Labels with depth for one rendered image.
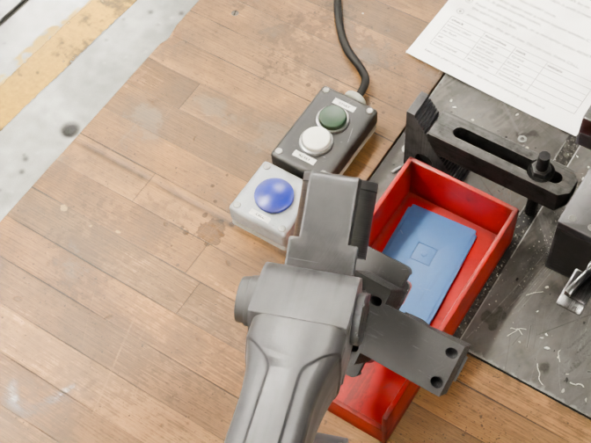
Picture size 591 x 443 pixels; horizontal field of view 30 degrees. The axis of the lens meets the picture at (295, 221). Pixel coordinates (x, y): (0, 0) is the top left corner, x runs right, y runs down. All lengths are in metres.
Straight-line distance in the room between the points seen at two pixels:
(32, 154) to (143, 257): 1.26
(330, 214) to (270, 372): 0.15
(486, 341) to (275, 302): 0.38
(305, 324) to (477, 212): 0.42
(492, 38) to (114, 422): 0.59
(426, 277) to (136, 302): 0.29
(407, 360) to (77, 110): 1.64
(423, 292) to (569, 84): 0.31
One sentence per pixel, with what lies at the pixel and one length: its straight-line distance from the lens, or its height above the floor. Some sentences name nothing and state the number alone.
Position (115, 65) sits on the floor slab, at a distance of 2.46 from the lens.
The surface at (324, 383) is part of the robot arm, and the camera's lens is 0.69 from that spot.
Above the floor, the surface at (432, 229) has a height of 0.91.
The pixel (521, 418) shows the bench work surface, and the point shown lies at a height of 0.90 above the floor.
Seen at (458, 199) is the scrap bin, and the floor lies 0.93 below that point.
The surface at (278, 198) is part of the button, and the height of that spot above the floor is 0.94.
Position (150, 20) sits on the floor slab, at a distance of 2.53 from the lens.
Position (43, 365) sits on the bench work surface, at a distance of 1.09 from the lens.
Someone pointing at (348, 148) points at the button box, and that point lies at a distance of 1.14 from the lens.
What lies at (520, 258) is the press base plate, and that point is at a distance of 1.11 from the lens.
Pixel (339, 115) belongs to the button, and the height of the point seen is 0.94.
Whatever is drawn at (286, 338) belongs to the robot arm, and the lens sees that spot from 0.70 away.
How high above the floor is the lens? 1.86
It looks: 59 degrees down
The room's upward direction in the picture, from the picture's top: 5 degrees counter-clockwise
